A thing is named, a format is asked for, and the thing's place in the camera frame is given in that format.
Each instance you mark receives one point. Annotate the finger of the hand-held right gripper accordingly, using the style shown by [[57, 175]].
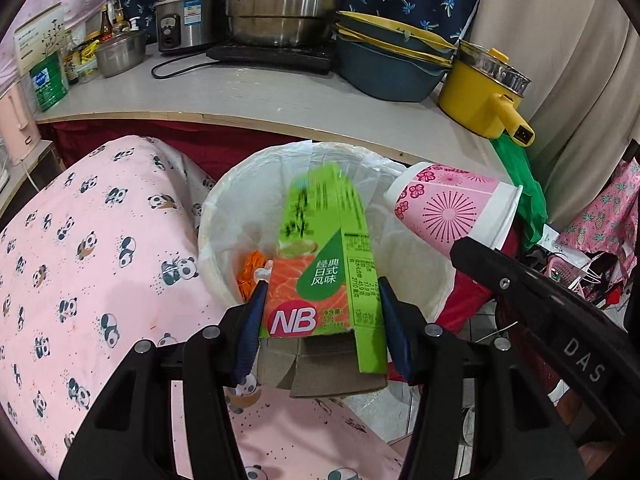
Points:
[[490, 272]]

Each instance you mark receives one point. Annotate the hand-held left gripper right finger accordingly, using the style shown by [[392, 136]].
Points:
[[397, 330]]

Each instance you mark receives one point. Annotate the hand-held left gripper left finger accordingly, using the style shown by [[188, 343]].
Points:
[[250, 330]]

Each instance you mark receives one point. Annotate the orange foam net sleeve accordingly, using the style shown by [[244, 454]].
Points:
[[250, 270]]

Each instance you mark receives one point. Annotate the green cardboard box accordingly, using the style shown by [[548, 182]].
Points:
[[310, 280]]

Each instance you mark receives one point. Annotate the pink flower paper cup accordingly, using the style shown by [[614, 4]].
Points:
[[440, 210]]

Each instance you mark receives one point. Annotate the white lined waste bin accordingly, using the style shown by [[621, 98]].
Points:
[[235, 200]]

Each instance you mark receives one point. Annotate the red plastic bag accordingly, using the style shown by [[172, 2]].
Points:
[[465, 300]]

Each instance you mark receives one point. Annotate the pink plastic basket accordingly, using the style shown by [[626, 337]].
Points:
[[562, 270]]

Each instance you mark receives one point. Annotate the green plastic bag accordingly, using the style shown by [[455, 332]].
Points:
[[525, 185]]

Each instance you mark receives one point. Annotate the pink pineapple print cloth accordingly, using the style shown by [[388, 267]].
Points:
[[600, 215]]

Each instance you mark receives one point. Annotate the yellow electric cooking pot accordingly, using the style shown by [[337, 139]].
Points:
[[470, 100]]

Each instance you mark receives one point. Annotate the pink panda print bedsheet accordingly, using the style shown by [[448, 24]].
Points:
[[100, 210]]

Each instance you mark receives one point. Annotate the blue basin yellow inside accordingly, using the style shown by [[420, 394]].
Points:
[[395, 30], [385, 80], [360, 42]]

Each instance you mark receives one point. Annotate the beige curtain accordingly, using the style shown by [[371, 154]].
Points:
[[565, 60]]

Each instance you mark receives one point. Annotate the dark red table skirt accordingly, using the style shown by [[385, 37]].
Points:
[[150, 127]]

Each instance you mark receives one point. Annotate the wooden side cabinet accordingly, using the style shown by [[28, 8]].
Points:
[[40, 160]]

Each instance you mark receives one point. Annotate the black induction cooktop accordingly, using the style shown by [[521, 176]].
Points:
[[270, 60]]

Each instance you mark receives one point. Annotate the small steel lidded pot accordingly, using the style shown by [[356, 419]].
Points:
[[120, 55]]

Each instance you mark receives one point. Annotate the steel rice cooker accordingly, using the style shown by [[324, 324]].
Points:
[[185, 25]]

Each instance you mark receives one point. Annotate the pink electric kettle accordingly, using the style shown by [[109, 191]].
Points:
[[15, 120]]

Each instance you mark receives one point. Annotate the green tin can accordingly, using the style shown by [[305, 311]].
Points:
[[47, 85]]

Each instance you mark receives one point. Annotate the yellow seasoning packets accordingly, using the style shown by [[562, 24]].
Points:
[[89, 52]]

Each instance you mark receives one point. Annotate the brown seasoning bottle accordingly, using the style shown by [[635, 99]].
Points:
[[72, 62]]

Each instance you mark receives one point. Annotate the large steel steamer pot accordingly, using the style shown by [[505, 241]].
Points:
[[285, 10]]

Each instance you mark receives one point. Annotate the white pump bottle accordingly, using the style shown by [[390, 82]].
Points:
[[135, 25]]

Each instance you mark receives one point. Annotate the yellow capped bottle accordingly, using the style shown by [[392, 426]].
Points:
[[120, 25]]

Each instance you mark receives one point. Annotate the dark sauce bottle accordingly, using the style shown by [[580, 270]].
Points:
[[105, 25]]

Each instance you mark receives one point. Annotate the white plant print box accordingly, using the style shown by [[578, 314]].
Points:
[[37, 35]]

